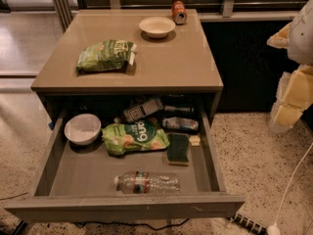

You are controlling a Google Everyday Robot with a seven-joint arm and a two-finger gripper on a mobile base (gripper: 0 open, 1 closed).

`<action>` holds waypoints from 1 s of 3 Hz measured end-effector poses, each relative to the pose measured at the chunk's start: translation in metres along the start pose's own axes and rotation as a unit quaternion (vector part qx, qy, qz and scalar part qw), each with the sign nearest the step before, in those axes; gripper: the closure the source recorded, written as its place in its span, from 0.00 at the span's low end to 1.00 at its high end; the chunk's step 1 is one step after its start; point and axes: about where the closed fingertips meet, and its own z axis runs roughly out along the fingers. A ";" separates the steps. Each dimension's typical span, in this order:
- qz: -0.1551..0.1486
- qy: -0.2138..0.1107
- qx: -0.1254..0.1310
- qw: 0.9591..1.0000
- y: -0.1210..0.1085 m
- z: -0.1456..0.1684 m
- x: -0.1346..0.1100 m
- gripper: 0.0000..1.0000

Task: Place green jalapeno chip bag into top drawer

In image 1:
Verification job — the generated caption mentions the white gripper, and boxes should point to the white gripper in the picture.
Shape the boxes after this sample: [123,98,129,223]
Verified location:
[266,0,313,133]

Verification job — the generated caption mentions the green jalapeno chip bag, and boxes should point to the green jalapeno chip bag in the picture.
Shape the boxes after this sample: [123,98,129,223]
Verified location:
[76,39,137,73]

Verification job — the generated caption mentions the grey cabinet with glossy top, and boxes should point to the grey cabinet with glossy top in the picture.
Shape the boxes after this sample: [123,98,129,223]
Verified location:
[31,9,223,120]

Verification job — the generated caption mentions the dark can in drawer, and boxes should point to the dark can in drawer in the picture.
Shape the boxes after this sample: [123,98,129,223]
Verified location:
[164,105,195,114]

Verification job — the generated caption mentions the silver snack packet in drawer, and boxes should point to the silver snack packet in drawer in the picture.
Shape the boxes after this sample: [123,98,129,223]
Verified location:
[162,117,199,131]

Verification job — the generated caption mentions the green snack bag in drawer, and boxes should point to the green snack bag in drawer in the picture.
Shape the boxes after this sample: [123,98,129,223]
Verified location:
[102,119,170,156]

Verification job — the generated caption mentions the dark labelled bottle in drawer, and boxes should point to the dark labelled bottle in drawer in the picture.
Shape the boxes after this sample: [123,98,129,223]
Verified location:
[114,97,163,123]

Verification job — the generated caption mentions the white bowl in drawer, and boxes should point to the white bowl in drawer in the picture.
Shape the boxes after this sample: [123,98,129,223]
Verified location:
[64,114,101,146]

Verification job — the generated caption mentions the open grey top drawer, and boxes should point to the open grey top drawer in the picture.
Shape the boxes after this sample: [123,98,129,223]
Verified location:
[4,110,245,222]

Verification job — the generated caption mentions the small yellow sponge piece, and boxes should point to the small yellow sponge piece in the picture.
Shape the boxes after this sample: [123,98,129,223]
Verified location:
[189,135,201,146]

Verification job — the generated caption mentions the orange soda can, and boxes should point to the orange soda can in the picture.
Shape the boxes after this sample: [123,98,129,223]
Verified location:
[171,1,187,24]

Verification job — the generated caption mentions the green and yellow sponge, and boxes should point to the green and yellow sponge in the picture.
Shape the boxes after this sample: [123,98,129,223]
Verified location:
[166,133,189,165]

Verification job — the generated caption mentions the white bowl on cabinet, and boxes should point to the white bowl on cabinet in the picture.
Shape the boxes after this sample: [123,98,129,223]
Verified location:
[139,17,175,39]

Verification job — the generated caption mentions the black power strip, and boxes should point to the black power strip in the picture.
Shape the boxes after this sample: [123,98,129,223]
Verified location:
[231,212,267,235]

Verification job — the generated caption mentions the clear plastic water bottle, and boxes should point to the clear plastic water bottle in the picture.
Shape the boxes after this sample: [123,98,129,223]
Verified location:
[114,171,181,194]

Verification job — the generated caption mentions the white power cable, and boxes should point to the white power cable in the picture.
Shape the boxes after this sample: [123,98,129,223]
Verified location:
[266,143,313,235]

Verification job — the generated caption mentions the black cable under drawer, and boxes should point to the black cable under drawer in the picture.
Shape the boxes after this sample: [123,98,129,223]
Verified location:
[72,217,191,231]

